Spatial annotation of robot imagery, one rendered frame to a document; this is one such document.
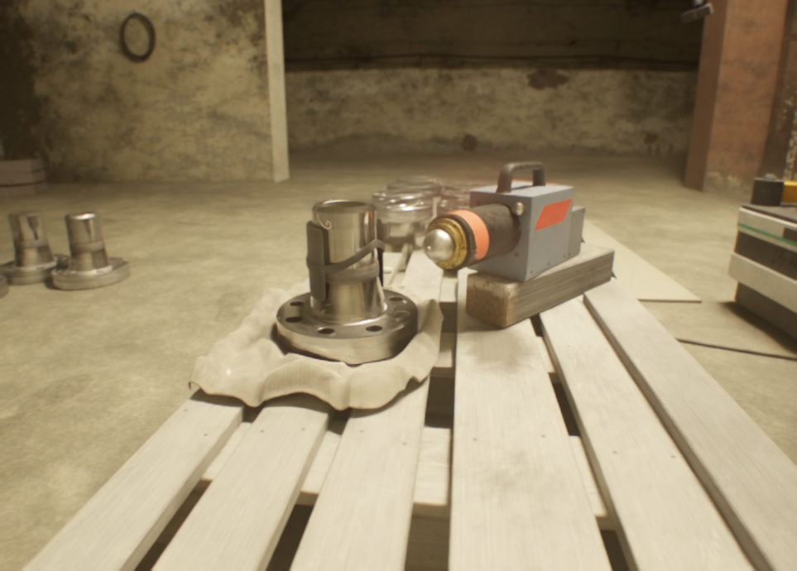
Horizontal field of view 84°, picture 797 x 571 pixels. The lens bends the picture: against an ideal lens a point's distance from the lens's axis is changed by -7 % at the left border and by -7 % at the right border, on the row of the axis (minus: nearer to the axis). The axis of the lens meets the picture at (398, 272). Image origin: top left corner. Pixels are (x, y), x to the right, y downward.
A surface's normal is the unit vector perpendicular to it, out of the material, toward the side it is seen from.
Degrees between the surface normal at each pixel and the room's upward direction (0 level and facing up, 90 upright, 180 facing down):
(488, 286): 90
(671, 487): 0
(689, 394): 0
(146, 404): 0
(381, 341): 90
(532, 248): 90
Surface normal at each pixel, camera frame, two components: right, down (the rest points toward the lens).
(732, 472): 0.00, -0.96
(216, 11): -0.13, 0.29
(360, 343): 0.23, 0.29
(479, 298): -0.76, 0.19
